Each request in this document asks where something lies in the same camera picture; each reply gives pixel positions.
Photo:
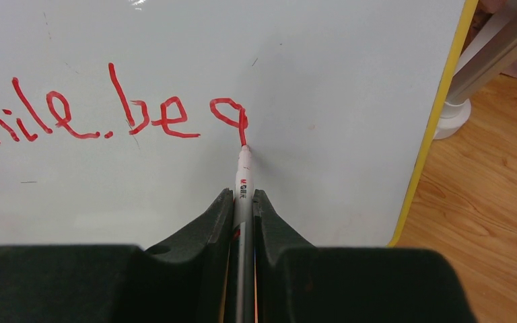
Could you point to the white red marker pen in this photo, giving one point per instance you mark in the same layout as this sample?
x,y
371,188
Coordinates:
x,y
244,226

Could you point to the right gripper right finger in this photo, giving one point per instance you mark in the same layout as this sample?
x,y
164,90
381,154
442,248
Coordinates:
x,y
300,282

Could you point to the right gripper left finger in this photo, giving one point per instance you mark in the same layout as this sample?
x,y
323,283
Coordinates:
x,y
180,279

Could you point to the yellow framed whiteboard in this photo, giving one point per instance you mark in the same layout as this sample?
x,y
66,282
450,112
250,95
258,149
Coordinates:
x,y
118,119

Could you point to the silver clothes rack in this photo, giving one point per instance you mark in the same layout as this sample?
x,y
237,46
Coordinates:
x,y
492,50

